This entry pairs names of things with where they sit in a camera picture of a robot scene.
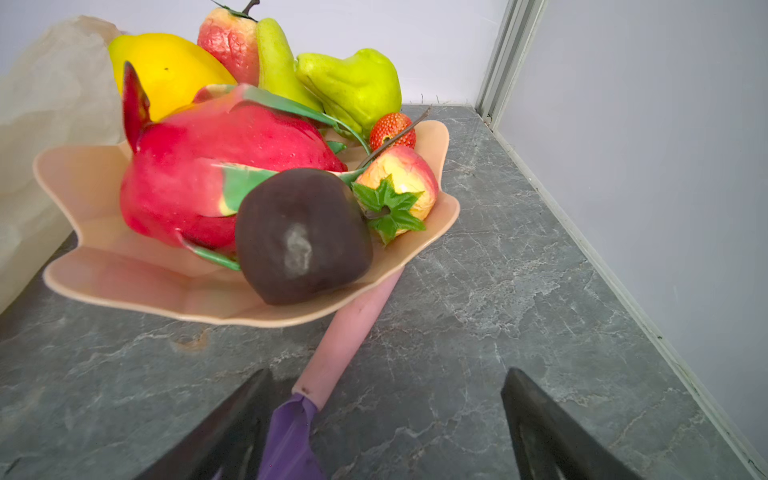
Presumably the yellow lemon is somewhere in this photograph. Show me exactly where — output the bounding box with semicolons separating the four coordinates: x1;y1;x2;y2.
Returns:
108;33;237;121

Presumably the green chayote fruit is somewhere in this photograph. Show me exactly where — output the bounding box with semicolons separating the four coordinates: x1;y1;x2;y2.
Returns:
295;48;402;139

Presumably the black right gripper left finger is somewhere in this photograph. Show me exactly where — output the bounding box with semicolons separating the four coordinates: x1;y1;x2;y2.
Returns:
137;369;274;480

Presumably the red dragon fruit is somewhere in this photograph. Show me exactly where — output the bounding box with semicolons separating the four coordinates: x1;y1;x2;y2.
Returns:
120;62;371;271

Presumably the pink purple spatula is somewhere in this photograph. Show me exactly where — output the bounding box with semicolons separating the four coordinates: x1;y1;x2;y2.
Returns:
258;269;403;480

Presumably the red green pear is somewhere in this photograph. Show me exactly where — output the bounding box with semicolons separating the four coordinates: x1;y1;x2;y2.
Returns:
197;0;324;112

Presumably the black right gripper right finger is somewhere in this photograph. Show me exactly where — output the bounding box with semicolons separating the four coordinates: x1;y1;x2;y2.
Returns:
501;368;640;480

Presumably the cream plastic bag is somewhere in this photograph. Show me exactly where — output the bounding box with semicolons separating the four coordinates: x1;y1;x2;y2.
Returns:
1;15;124;308

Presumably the red strawberry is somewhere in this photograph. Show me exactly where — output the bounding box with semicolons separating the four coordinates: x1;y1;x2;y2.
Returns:
369;112;417;150

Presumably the dark purple passion fruit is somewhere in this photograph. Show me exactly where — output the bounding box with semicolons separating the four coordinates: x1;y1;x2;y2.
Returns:
235;168;373;305

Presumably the pink wavy fruit plate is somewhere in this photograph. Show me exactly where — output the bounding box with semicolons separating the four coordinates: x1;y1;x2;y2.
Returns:
33;143;460;328

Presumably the red yellow peach with leaf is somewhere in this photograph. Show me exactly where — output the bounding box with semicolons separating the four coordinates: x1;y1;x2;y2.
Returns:
352;122;440;245

